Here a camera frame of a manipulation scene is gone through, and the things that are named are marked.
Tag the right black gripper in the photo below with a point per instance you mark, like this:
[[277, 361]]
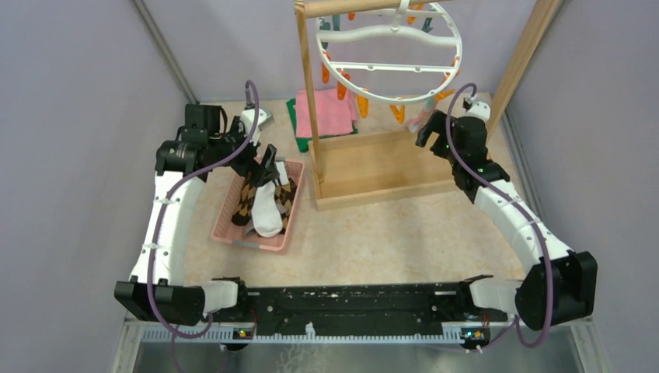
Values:
[[437, 123]]

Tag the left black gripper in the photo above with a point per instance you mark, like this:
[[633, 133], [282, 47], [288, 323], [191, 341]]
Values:
[[256, 172]]

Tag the brown argyle sock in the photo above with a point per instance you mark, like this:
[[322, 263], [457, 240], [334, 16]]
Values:
[[242, 214], [284, 198]]

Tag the white tall sock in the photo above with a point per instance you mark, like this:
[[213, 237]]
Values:
[[266, 218]]

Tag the pink patterned sock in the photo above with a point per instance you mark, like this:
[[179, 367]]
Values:
[[414, 124]]

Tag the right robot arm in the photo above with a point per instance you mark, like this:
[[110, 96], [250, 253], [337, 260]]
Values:
[[559, 283]]

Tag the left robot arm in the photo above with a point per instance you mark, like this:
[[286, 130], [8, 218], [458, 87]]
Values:
[[154, 291]]

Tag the wooden hanger rack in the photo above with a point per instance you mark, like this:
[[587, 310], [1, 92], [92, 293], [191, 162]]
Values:
[[358, 169]]

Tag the white round clip hanger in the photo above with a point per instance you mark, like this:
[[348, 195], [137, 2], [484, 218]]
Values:
[[399, 54]]

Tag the green folded cloth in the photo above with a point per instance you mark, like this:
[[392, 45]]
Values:
[[303, 143]]

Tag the pink plastic basket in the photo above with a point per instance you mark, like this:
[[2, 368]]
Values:
[[245, 236]]

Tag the orange clip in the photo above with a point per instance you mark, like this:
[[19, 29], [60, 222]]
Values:
[[362, 105]]

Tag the pink folded cloth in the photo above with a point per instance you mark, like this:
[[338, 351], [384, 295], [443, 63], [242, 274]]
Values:
[[334, 116]]

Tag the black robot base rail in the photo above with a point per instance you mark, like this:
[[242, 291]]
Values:
[[356, 311]]

